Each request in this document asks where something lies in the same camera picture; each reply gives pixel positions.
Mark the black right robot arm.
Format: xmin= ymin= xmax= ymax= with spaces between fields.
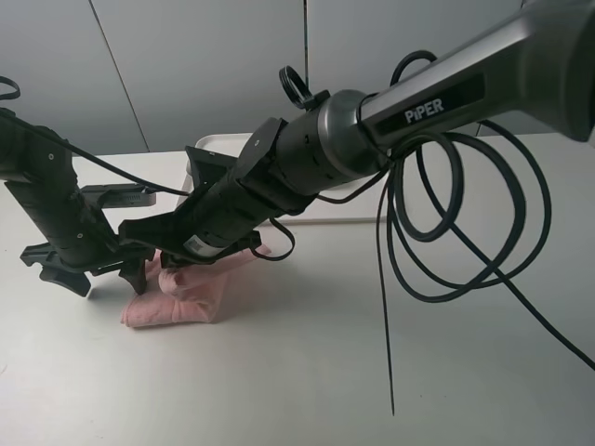
xmin=119 ymin=1 xmax=594 ymax=263

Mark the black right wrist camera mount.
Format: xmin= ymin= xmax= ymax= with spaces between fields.
xmin=184 ymin=146 xmax=244 ymax=199

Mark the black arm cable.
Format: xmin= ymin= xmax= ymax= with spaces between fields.
xmin=0 ymin=76 xmax=187 ymax=196
xmin=271 ymin=50 xmax=595 ymax=415

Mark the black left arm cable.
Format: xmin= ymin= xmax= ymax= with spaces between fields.
xmin=0 ymin=76 xmax=187 ymax=196

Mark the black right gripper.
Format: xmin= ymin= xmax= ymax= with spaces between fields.
xmin=118 ymin=178 xmax=263 ymax=269

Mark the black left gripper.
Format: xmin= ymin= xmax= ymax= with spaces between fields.
xmin=20 ymin=230 xmax=153 ymax=296

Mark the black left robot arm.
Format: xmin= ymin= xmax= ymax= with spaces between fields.
xmin=1 ymin=109 xmax=154 ymax=296

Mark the pink terry towel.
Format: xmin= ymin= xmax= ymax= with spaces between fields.
xmin=121 ymin=249 xmax=257 ymax=329

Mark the white rectangular plastic tray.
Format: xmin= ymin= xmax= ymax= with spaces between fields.
xmin=188 ymin=133 xmax=382 ymax=226

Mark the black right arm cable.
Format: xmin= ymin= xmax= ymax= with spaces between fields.
xmin=271 ymin=50 xmax=595 ymax=415

